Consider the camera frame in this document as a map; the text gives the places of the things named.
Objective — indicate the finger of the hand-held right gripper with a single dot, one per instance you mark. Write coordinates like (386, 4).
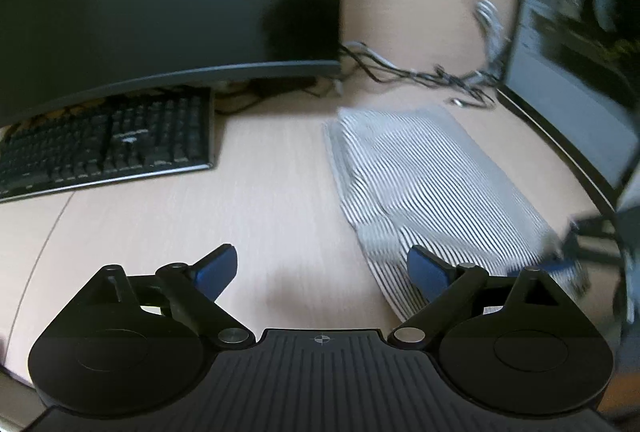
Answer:
(595, 224)
(585, 257)

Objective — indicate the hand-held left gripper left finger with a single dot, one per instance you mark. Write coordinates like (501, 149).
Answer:
(217, 272)

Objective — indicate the beige striped knit garment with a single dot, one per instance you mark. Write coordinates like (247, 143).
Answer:
(425, 192)

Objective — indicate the black keyboard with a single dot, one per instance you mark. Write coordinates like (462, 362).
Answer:
(100, 142)

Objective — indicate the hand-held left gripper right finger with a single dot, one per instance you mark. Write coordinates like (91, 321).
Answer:
(427, 274)

